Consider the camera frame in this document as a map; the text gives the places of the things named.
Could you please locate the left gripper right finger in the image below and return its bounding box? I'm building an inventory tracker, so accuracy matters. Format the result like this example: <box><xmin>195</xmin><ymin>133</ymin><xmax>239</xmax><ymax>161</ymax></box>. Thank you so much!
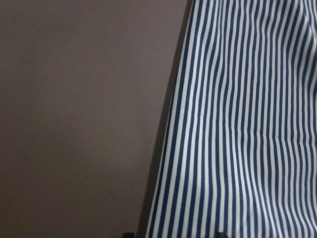
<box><xmin>215</xmin><ymin>232</ymin><xmax>227</xmax><ymax>238</ymax></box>

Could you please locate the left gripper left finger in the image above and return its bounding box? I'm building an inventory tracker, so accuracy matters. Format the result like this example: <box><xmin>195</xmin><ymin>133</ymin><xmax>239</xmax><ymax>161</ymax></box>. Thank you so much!
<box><xmin>123</xmin><ymin>233</ymin><xmax>135</xmax><ymax>238</ymax></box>

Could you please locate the blue white striped polo shirt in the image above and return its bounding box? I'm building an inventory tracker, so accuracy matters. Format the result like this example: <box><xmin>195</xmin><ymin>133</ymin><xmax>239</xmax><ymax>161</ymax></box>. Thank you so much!
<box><xmin>146</xmin><ymin>0</ymin><xmax>317</xmax><ymax>238</ymax></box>

